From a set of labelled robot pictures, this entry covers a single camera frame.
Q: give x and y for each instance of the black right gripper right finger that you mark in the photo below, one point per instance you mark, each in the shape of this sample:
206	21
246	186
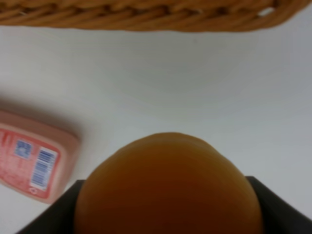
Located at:
278	216

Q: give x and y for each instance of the pink lotion bottle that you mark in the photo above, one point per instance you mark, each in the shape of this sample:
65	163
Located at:
36	159

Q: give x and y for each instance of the red orange peach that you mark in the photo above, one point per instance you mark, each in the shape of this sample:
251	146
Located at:
167	183

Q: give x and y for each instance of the orange wicker basket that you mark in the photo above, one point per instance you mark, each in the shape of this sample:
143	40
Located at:
187	16

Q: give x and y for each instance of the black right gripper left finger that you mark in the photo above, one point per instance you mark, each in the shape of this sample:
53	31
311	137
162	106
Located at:
59	217

